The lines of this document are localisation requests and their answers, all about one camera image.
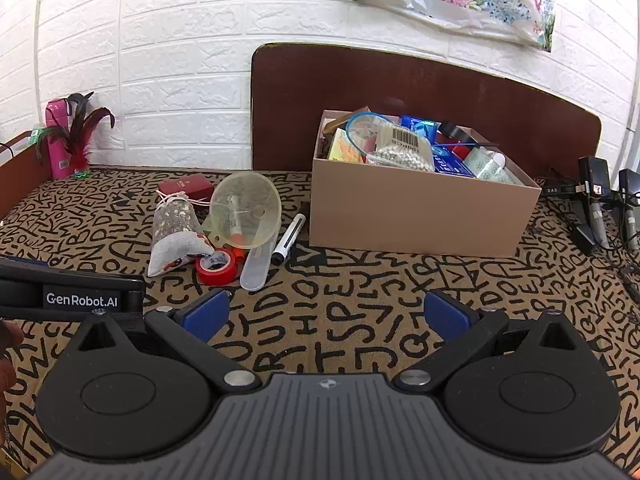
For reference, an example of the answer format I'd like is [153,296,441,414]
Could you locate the grey marker with red cap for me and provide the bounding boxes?
[227,195,247,242]

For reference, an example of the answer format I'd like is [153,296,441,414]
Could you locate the black and white marker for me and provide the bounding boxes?
[271,213,307,266]

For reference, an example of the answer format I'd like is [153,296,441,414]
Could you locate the small dark red box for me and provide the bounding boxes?
[158,173,216,202]

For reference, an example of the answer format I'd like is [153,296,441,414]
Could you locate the brown cardboard box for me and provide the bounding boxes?
[309,109,542,259]

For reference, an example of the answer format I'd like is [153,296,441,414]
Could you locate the blue rimmed clear lid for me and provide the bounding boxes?
[346,112,402,154]

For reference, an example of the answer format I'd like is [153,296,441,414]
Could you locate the black tape roll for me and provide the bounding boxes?
[438,120,482,147]

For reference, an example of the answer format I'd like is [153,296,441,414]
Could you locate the red tape roll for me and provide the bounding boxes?
[195,248,237,287]

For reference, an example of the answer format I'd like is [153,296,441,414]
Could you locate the translucent plastic funnel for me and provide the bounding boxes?
[207,172,282,251]

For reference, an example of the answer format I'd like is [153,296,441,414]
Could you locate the blue box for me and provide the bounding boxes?
[432,144,477,178]

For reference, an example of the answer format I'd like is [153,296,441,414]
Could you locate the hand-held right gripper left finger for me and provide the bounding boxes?
[64,287,263,396]

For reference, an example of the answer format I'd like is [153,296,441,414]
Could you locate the pink bottle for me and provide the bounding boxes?
[45,99,77,180]

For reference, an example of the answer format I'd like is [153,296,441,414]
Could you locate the black charger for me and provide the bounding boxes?
[577,156,612,251]

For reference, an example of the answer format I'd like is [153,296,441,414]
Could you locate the letter print tablecloth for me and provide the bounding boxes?
[0,167,640,480]

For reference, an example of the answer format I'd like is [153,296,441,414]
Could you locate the dark feather shuttlecock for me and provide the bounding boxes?
[34,92,116,179]

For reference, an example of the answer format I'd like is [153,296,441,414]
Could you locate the clear plastic tube case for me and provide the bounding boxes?
[239,247,274,292]

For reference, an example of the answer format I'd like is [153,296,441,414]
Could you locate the blue packet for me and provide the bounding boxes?
[400,115,442,144]

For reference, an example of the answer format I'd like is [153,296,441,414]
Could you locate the brown wooden headboard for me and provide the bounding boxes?
[251,42,603,177]

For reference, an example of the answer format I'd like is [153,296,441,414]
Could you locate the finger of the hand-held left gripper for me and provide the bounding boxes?
[0,257,147,321]

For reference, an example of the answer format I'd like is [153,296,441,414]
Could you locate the person's left hand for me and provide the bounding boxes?
[0,321,22,423]

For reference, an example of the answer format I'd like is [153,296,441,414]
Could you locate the brown wooden side board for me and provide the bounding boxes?
[0,131,54,221]

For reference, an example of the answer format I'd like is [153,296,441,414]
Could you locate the yellow packet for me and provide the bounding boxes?
[327,128,365,164]

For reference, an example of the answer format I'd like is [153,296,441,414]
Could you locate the printed cloth sachet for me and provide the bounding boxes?
[147,191,217,278]

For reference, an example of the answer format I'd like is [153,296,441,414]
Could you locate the bag of white beads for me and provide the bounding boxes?
[366,122,437,173]

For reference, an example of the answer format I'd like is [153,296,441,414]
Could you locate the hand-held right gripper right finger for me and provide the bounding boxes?
[394,289,590,394]

